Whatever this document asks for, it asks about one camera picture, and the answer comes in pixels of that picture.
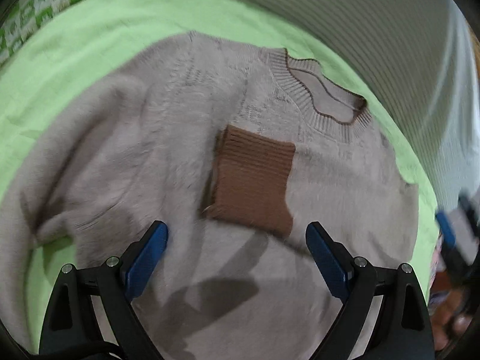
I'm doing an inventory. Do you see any beige knit sweater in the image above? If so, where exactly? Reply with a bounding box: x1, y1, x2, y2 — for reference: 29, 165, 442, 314
1, 33, 418, 359

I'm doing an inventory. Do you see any person's right hand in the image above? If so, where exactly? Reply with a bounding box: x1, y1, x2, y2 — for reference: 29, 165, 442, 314
430, 271, 472, 351

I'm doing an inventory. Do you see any white striped headboard cover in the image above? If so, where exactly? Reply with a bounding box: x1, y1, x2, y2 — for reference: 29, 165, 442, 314
247, 0, 479, 209

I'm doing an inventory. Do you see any light green bed sheet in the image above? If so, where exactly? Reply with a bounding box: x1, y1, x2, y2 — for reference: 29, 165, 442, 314
0, 0, 440, 357

